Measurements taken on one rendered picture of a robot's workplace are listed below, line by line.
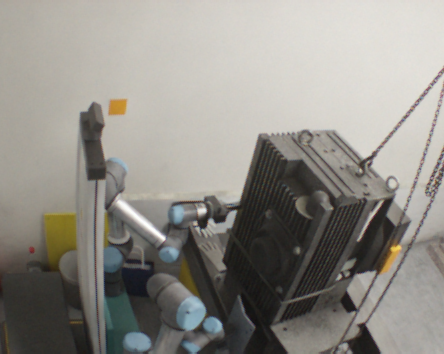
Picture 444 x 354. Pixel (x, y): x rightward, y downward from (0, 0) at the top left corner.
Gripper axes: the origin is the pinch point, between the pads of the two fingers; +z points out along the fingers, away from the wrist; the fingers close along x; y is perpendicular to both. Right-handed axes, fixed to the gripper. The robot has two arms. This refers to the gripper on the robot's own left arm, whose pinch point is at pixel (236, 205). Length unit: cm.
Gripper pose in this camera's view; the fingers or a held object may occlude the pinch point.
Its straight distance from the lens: 220.5
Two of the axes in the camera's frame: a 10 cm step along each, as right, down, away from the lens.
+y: 2.1, -7.9, -5.8
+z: 8.7, -1.2, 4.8
